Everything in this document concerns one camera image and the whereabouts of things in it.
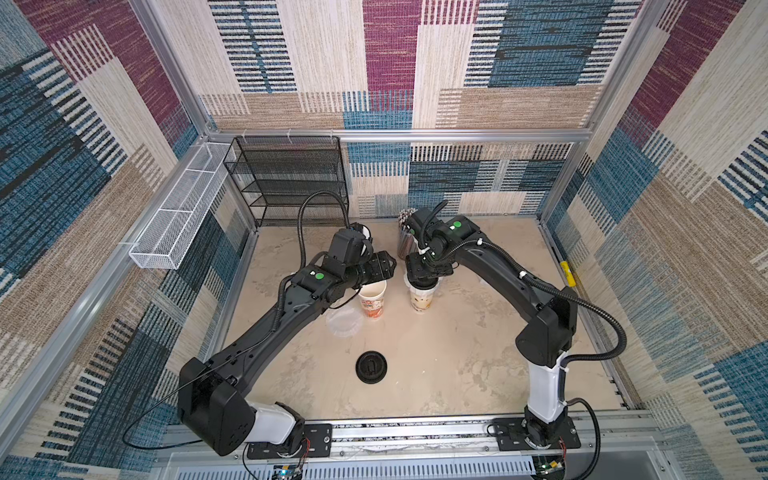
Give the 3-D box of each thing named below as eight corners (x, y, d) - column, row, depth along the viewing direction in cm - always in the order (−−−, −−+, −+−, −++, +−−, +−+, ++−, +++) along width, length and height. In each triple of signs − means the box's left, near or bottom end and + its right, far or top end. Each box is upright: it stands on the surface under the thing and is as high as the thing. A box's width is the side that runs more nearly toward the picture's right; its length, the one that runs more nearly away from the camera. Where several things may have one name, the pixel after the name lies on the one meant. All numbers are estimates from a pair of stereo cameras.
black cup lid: (355, 383, 84) (354, 380, 82) (357, 354, 90) (356, 350, 87) (387, 383, 84) (387, 380, 82) (387, 354, 89) (387, 350, 87)
